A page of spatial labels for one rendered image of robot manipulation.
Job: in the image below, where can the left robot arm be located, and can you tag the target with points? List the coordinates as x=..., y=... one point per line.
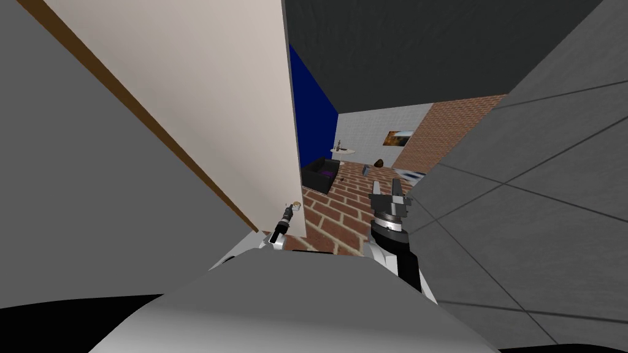
x=278, y=229

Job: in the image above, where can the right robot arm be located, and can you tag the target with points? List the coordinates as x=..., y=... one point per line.
x=392, y=241

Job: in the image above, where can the black sofa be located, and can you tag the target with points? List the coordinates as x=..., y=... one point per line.
x=320, y=174

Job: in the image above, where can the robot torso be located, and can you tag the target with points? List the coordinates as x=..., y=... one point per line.
x=294, y=304

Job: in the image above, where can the orange landscape wall picture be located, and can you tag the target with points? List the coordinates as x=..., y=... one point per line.
x=398, y=138

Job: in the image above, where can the beige door leaf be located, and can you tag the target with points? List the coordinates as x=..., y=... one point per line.
x=196, y=98

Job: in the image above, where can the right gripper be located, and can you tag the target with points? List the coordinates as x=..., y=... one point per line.
x=390, y=206

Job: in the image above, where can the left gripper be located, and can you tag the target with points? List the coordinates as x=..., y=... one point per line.
x=288, y=213

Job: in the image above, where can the white round table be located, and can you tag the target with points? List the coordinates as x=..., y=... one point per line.
x=342, y=150

